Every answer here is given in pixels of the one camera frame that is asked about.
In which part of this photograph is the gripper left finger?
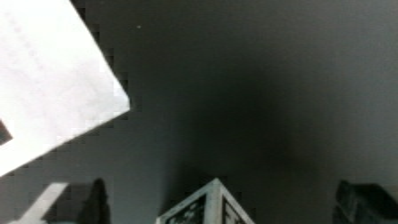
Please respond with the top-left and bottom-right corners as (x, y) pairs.
(16, 178), (110, 224)

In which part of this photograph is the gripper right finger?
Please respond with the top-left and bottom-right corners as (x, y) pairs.
(333, 181), (398, 224)

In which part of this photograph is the small white tag cube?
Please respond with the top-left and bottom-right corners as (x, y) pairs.
(155, 178), (256, 224)

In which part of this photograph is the white marker sheet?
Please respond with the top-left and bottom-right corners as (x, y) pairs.
(0, 0), (130, 176)

